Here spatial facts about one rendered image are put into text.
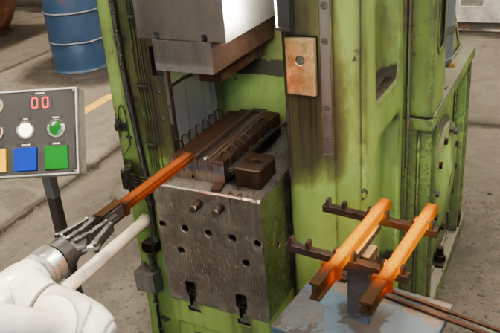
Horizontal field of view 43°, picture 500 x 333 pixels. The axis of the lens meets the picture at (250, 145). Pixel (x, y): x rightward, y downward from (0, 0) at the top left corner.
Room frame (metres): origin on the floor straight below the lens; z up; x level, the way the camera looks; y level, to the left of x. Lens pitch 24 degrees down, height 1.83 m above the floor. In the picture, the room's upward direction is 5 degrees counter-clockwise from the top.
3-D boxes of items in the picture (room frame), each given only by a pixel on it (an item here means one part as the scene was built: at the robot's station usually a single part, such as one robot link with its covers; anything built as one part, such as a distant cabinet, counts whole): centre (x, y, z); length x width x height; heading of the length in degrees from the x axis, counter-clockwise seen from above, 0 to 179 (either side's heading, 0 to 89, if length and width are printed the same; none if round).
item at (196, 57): (1.97, 0.07, 1.32); 0.42 x 0.20 x 0.10; 152
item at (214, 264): (1.96, 0.02, 0.69); 0.56 x 0.38 x 0.45; 152
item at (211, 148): (1.96, 0.05, 0.99); 0.42 x 0.05 x 0.01; 152
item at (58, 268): (1.19, 0.47, 1.04); 0.09 x 0.06 x 0.09; 62
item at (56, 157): (1.85, 0.61, 1.01); 0.07 x 0.05 x 0.07; 87
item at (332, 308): (1.36, -0.26, 0.68); 0.40 x 0.30 x 0.02; 56
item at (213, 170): (1.97, 0.07, 0.96); 0.42 x 0.20 x 0.09; 152
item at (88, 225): (1.32, 0.42, 1.04); 0.11 x 0.01 x 0.04; 157
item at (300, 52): (1.76, -0.17, 1.27); 0.09 x 0.02 x 0.17; 62
